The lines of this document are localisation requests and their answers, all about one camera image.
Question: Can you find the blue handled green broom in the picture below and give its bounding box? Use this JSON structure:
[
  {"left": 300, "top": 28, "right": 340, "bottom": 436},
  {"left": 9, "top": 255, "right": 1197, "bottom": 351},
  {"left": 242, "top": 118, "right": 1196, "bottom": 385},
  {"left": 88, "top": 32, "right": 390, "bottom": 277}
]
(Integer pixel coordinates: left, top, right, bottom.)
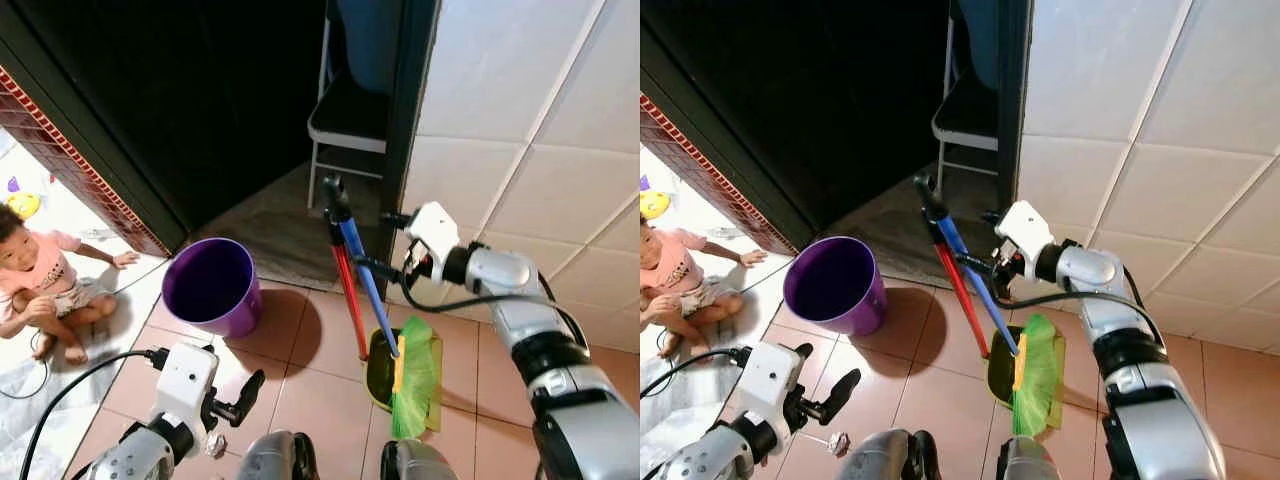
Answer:
[
  {"left": 322, "top": 175, "right": 442, "bottom": 442},
  {"left": 913, "top": 173, "right": 1067, "bottom": 438}
]

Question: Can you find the purple plastic bucket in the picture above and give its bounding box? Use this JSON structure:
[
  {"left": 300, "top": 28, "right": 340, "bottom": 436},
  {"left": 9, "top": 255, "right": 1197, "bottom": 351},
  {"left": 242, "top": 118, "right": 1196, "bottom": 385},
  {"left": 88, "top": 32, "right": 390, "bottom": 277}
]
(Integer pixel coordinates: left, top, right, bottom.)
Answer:
[
  {"left": 161, "top": 236, "right": 264, "bottom": 340},
  {"left": 783, "top": 235, "right": 888, "bottom": 337}
]

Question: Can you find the grey robot left leg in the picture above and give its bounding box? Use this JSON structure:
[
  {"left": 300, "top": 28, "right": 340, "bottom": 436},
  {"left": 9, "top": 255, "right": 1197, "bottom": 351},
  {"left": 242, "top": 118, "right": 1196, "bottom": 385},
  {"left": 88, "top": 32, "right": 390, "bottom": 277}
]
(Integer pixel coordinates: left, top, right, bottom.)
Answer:
[
  {"left": 838, "top": 430, "right": 926, "bottom": 480},
  {"left": 235, "top": 430, "right": 321, "bottom": 480}
]

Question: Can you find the grey robot leg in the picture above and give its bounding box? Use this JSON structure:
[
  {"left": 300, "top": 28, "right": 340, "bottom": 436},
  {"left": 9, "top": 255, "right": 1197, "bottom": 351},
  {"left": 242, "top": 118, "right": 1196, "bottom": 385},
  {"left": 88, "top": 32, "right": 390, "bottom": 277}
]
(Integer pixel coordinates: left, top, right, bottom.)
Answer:
[
  {"left": 235, "top": 430, "right": 321, "bottom": 480},
  {"left": 995, "top": 436, "right": 1066, "bottom": 480},
  {"left": 380, "top": 438, "right": 463, "bottom": 480},
  {"left": 838, "top": 430, "right": 926, "bottom": 480}
]

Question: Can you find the grey folding chair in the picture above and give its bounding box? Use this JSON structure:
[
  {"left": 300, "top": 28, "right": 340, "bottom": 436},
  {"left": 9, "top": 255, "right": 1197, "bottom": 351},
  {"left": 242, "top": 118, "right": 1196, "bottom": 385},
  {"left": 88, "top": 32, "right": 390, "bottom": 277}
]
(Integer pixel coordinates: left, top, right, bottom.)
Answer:
[
  {"left": 306, "top": 0, "right": 403, "bottom": 211},
  {"left": 930, "top": 0, "right": 1001, "bottom": 196}
]

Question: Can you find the child in pink shirt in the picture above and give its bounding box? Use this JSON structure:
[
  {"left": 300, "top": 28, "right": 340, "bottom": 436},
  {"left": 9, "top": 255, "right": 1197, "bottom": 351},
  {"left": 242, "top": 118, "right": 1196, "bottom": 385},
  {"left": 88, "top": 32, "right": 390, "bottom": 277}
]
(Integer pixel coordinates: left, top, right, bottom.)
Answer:
[
  {"left": 640, "top": 222, "right": 763, "bottom": 359},
  {"left": 0, "top": 204, "right": 142, "bottom": 364}
]

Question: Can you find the dark blue bag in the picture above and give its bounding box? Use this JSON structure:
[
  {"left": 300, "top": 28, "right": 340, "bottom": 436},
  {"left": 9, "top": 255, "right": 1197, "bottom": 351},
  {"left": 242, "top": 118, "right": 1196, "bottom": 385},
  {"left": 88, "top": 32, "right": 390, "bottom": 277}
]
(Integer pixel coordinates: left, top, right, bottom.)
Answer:
[
  {"left": 955, "top": 0, "right": 1001, "bottom": 91},
  {"left": 335, "top": 0, "right": 401, "bottom": 96}
]

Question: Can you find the grey robot right leg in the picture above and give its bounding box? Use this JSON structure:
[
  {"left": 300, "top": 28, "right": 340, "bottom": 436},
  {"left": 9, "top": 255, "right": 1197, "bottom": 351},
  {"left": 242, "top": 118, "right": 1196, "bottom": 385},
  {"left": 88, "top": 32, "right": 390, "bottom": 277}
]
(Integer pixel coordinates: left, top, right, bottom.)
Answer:
[
  {"left": 380, "top": 438, "right": 463, "bottom": 480},
  {"left": 995, "top": 436, "right": 1066, "bottom": 480}
]

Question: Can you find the yellow round toy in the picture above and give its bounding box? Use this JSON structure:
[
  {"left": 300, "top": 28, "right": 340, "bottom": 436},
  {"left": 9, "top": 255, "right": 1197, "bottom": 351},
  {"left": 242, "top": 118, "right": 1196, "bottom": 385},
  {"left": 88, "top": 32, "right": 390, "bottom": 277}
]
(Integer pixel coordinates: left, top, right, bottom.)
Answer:
[
  {"left": 5, "top": 176, "right": 42, "bottom": 222},
  {"left": 640, "top": 176, "right": 672, "bottom": 221}
]

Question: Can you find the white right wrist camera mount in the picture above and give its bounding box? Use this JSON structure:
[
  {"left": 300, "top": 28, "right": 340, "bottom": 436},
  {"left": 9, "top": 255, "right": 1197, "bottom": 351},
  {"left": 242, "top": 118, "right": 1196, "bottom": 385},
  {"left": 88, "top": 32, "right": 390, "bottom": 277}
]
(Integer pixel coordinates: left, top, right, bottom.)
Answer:
[
  {"left": 404, "top": 201, "right": 462, "bottom": 273},
  {"left": 994, "top": 200, "right": 1057, "bottom": 273}
]

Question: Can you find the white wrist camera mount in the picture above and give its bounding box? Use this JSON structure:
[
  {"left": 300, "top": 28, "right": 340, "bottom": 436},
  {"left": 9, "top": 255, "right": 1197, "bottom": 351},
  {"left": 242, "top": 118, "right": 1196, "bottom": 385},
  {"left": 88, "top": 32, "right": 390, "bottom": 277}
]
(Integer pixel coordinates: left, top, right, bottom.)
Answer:
[
  {"left": 153, "top": 343, "right": 220, "bottom": 441},
  {"left": 404, "top": 201, "right": 462, "bottom": 273},
  {"left": 994, "top": 200, "right": 1057, "bottom": 273},
  {"left": 743, "top": 341, "right": 804, "bottom": 443}
]

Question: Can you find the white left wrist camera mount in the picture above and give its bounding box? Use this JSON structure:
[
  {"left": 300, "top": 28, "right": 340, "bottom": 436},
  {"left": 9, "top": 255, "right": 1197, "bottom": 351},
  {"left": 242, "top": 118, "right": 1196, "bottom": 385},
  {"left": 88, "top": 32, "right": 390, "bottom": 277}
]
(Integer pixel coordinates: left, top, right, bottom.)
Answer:
[
  {"left": 743, "top": 341, "right": 804, "bottom": 443},
  {"left": 153, "top": 343, "right": 220, "bottom": 441}
]

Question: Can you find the black floor cable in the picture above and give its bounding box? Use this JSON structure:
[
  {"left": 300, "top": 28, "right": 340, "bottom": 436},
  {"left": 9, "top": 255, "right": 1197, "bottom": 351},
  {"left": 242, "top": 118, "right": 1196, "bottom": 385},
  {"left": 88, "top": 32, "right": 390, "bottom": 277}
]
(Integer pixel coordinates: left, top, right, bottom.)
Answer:
[{"left": 0, "top": 358, "right": 51, "bottom": 401}]

